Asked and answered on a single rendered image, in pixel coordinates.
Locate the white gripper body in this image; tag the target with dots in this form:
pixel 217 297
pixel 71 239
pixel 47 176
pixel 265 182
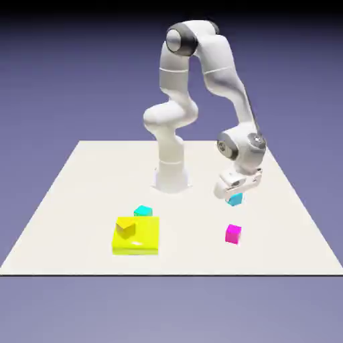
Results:
pixel 233 187

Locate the small cyan cube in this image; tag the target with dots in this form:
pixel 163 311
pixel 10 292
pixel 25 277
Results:
pixel 235 199

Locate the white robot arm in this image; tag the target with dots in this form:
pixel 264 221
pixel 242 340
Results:
pixel 171 88

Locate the small magenta cube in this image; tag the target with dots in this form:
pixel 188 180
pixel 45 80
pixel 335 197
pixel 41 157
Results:
pixel 232 234

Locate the small teal cube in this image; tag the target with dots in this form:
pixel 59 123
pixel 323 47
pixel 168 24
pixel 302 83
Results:
pixel 143 211

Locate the small yellow cube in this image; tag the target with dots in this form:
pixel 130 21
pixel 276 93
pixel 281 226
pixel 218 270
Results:
pixel 125 227

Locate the large yellow box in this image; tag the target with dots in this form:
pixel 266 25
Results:
pixel 142 235

